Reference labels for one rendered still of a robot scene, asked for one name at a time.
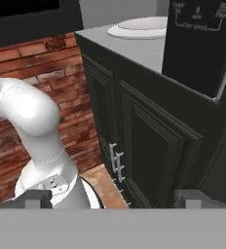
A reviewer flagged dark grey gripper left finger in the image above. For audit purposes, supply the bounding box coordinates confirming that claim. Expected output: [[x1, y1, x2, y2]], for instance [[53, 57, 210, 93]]
[[0, 189, 53, 210]]

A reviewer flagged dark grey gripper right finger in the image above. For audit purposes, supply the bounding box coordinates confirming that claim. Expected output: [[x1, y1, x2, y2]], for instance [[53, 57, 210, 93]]
[[173, 189, 226, 210]]

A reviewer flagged dark wide cupboard door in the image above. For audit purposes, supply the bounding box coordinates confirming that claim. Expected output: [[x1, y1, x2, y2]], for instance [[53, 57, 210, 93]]
[[119, 80, 205, 209]]

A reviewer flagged dark narrow cupboard door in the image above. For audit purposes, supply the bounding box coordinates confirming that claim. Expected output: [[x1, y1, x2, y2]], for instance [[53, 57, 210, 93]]
[[81, 53, 120, 183]]

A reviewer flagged black cabinet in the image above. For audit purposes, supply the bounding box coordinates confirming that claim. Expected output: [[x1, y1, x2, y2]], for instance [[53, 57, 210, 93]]
[[0, 0, 85, 51]]

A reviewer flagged white plate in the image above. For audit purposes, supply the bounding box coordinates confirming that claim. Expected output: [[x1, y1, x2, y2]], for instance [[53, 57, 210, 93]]
[[106, 17, 169, 41]]

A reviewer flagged grey cupboard door handle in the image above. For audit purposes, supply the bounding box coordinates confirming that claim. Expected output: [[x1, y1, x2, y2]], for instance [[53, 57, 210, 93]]
[[108, 142, 118, 173], [115, 150, 126, 185]]

